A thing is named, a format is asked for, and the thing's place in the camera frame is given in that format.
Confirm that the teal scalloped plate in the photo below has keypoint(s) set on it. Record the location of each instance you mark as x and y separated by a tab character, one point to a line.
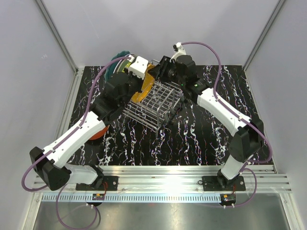
112	67

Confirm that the silver wire dish rack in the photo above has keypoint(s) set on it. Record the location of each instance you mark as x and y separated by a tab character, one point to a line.
158	108

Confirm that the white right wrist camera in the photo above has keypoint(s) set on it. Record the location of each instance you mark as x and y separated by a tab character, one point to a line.
178	50

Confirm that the small circuit board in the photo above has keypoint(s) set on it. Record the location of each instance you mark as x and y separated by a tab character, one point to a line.
230	198
98	197

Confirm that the aluminium frame post right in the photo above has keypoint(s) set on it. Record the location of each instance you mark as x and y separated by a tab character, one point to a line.
266	29

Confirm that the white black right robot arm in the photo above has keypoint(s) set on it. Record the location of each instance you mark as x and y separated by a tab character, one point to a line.
247	133

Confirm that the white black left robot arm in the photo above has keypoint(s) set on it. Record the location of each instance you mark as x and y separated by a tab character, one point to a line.
51	161

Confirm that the right small circuit board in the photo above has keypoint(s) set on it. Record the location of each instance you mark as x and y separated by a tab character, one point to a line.
230	198

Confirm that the aluminium front mounting rail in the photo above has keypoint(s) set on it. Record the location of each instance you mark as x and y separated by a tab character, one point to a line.
170	185

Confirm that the lime green dotted plate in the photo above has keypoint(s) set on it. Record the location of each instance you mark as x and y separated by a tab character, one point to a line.
125	65

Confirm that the orange round plastic plate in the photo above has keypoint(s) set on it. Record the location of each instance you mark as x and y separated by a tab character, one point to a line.
99	134

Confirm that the aluminium frame rail left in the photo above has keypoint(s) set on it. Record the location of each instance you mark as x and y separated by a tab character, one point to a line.
53	29

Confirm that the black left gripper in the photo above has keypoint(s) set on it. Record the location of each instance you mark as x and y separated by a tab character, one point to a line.
140	80

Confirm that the left small circuit board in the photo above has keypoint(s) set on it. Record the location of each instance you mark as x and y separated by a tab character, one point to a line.
98	197

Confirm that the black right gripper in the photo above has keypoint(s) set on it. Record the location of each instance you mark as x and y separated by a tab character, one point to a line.
160	70

